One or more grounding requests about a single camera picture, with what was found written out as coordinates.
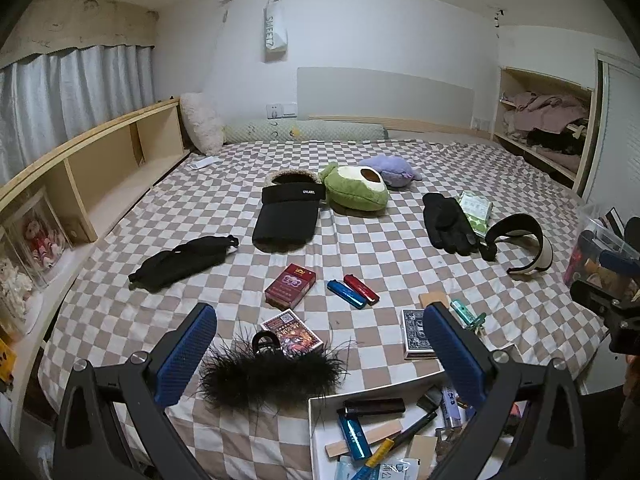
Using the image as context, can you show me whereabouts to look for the wooden bedside shelf unit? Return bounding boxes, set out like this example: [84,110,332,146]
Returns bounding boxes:
[0,97,193,281]

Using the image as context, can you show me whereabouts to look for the white wardrobe door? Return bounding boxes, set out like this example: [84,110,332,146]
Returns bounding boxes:
[582,47,640,221]

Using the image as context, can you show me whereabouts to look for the tan card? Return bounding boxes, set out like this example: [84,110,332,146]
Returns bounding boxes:
[405,435,438,466]

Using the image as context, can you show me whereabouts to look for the white container box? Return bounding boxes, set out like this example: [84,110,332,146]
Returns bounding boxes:
[307,370,531,480]

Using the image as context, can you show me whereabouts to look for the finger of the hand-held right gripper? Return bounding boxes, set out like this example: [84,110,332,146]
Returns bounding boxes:
[597,248,640,274]
[570,280,622,319]

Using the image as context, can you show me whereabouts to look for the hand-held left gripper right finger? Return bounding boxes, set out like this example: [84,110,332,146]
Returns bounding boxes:
[422,301,587,480]

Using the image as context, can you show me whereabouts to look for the red cigarette box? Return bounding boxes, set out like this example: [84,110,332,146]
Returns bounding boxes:
[263,262,317,309]

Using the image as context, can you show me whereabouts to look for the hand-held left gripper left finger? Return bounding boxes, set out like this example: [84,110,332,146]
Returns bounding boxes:
[52,302,218,480]

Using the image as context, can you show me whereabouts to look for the black feather hair claw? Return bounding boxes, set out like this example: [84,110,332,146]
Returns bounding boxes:
[197,330,358,416]

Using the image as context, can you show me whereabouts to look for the white bed side panel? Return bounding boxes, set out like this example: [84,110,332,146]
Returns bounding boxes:
[575,330,631,396]

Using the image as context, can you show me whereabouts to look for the black and white visor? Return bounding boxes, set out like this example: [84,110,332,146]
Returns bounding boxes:
[477,213,555,276]

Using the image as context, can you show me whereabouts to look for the white hanging bag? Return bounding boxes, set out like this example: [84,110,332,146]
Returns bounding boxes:
[261,0,289,65]

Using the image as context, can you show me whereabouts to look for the black lighter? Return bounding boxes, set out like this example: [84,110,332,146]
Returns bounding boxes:
[342,397,407,415]

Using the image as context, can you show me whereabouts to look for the black fur-lined hat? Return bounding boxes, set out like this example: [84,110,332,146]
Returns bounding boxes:
[251,170,326,253]

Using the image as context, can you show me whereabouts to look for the teal lighter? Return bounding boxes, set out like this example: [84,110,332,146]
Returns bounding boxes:
[450,299,487,331]

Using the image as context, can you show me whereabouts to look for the green bolster pillow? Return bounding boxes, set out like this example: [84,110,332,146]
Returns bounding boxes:
[222,119,391,145]

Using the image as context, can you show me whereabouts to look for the black glove pair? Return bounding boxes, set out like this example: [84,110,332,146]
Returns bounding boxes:
[422,192,483,256]

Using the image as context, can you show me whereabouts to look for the white lighter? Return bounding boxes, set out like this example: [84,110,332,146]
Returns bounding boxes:
[440,387,463,431]

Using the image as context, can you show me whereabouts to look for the red illustrated card box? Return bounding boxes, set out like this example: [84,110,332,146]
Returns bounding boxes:
[260,309,326,358]

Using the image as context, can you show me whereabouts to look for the purple plush toy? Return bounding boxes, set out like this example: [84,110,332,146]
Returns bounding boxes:
[357,154,423,190]

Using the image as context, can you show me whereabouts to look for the avocado plush toy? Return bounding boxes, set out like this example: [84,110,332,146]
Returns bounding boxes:
[318,161,391,216]

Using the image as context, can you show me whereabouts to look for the black clothes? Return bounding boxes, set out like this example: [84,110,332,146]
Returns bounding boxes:
[525,127,588,157]

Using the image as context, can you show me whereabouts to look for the black pen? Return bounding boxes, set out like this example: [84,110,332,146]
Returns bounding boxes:
[385,410,441,453]

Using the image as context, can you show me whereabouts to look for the dark patterned card box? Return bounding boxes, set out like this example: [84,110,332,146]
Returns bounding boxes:
[401,308,441,360]

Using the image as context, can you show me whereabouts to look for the wooden clothes shelf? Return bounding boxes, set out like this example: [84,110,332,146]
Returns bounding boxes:
[491,66,598,196]

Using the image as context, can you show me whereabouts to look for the white headboard panel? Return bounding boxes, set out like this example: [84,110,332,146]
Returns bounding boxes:
[296,66,476,128]

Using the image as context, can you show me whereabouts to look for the white plush figure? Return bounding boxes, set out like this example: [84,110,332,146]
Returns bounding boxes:
[0,255,36,331]

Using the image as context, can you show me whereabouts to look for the fluffy cream pillow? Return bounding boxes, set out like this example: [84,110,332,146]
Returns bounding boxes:
[179,91,226,157]

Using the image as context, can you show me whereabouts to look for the pink clothes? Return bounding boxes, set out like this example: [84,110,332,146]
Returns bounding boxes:
[501,90,591,146]

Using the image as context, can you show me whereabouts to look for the small blue lighter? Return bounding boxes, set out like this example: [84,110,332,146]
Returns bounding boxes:
[326,279,366,309]

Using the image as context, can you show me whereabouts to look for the small red lighter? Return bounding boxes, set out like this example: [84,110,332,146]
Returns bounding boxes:
[343,274,381,305]

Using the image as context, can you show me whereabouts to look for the grey curtain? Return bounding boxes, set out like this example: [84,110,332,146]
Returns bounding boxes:
[0,42,156,186]

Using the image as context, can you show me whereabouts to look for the doll in clear case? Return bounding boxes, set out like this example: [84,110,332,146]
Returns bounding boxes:
[0,185,73,291]

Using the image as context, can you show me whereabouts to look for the green checkered packet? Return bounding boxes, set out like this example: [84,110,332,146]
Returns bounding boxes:
[457,191,493,238]

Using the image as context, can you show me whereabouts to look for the black fabric pouch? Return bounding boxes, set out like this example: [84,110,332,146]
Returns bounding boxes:
[127,234,241,292]

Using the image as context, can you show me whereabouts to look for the small black box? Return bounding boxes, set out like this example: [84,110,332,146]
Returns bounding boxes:
[416,390,443,413]

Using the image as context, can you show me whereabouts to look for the clear plastic storage box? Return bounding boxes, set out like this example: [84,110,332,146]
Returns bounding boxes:
[562,202,640,306]

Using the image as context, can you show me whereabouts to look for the flat wooden stick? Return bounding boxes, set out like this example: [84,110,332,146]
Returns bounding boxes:
[325,420,403,458]

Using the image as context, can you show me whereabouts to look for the beige curtain valance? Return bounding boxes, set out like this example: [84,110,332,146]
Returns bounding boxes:
[0,0,160,68]

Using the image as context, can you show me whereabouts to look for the large blue lighter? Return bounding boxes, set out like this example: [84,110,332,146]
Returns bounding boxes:
[337,412,373,461]

